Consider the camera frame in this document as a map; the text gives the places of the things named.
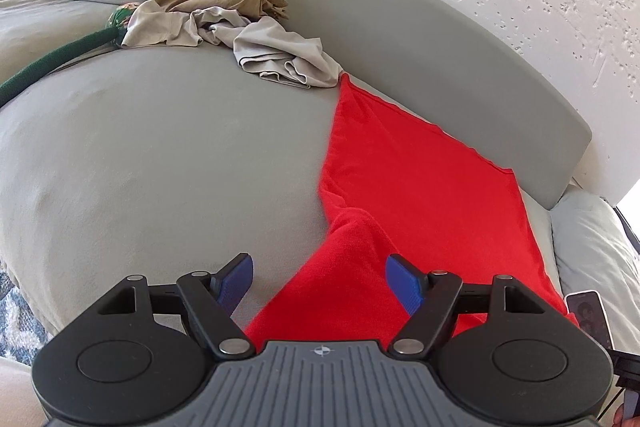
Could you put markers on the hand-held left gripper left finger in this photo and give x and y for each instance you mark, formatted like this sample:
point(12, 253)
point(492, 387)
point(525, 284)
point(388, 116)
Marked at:
point(235, 284)

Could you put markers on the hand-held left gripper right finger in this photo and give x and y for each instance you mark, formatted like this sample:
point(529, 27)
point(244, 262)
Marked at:
point(405, 284)

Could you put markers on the red shirt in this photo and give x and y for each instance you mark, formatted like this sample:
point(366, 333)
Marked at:
point(425, 207)

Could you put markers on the person's right hand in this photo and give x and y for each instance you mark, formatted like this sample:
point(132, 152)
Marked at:
point(620, 416)

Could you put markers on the smartphone with white case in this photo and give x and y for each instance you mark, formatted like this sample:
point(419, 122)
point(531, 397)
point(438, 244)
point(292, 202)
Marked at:
point(592, 319)

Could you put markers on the pale grey cushion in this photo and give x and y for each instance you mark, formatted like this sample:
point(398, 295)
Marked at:
point(590, 247)

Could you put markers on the grey sofa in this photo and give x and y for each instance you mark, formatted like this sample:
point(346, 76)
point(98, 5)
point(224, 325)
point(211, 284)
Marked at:
point(150, 157)

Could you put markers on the blue white patterned rug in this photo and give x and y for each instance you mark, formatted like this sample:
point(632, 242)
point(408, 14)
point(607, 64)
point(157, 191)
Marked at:
point(17, 322)

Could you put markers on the beige grey crumpled garment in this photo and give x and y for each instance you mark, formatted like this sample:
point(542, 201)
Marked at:
point(280, 52)

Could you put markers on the person's beige pants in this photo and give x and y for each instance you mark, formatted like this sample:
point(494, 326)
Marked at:
point(15, 397)

